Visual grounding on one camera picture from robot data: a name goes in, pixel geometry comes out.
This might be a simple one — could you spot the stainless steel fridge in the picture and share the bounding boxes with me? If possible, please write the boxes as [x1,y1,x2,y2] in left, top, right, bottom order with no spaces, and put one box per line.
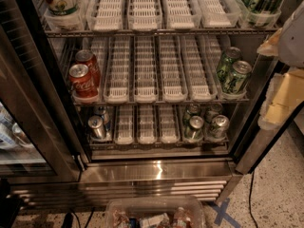
[0,0,302,209]

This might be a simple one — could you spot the blue tape cross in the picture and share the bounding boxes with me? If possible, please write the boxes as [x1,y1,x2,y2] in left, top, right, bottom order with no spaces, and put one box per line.
[208,198,241,228]

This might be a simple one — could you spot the bottom wire shelf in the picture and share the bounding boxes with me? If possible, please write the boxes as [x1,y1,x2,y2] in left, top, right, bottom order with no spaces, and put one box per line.
[89,141,228,151]

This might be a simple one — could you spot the rear green can middle shelf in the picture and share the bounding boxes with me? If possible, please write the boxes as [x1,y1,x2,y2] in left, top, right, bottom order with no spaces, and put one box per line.
[217,47,241,83]

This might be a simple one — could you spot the front green can middle shelf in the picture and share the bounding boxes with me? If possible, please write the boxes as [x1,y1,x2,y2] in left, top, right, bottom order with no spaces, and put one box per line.
[221,61,252,94]

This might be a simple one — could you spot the black cables left floor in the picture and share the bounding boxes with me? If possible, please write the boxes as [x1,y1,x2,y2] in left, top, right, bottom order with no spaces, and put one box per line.
[61,206,96,228]

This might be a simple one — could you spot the top wire shelf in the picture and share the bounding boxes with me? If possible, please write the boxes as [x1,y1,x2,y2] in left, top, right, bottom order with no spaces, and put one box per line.
[45,27,278,38]

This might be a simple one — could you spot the red coca-cola can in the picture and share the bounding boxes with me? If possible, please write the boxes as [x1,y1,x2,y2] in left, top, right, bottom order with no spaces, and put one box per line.
[68,64,98,98]
[75,49,101,86]

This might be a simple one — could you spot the rear red coca-cola can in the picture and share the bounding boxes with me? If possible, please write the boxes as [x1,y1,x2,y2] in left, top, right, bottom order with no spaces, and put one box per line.
[75,49,101,86]

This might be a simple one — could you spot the middle wire shelf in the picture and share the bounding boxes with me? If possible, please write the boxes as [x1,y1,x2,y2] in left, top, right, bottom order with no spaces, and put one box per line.
[74,97,250,106]

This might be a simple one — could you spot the green can shelf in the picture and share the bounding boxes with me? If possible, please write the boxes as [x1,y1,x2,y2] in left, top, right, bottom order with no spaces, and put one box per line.
[217,47,241,83]
[221,61,252,94]

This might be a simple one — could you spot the front red coca-cola can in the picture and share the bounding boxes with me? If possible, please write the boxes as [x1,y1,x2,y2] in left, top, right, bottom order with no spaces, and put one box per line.
[68,64,98,98]

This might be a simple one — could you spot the rear right green can bottom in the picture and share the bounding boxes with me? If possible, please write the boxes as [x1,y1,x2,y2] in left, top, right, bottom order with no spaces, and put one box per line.
[204,104,223,123]

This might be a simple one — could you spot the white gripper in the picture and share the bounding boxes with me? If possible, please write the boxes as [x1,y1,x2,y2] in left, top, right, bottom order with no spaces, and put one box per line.
[256,1,304,130]

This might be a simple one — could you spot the rear left green can bottom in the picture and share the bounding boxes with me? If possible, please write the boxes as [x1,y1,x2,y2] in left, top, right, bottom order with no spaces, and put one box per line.
[182,104,201,124]

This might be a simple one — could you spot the front silver can bottom shelf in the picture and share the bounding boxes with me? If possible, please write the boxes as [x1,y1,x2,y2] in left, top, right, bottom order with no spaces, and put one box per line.
[87,115,106,139]

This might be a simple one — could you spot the clear plastic bin on floor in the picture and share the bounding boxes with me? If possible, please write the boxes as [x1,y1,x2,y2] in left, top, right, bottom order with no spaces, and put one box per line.
[104,196,206,228]

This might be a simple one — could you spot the black cable right floor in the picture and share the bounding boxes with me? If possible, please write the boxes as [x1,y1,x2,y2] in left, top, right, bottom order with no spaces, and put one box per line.
[248,170,259,228]

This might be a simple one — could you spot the wire shelf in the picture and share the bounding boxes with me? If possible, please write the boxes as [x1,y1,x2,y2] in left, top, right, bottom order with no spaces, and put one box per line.
[74,97,250,106]
[89,141,228,151]
[45,27,278,38]

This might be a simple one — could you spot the glass fridge door left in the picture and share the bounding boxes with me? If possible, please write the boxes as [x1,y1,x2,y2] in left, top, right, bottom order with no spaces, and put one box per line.
[0,0,81,185]

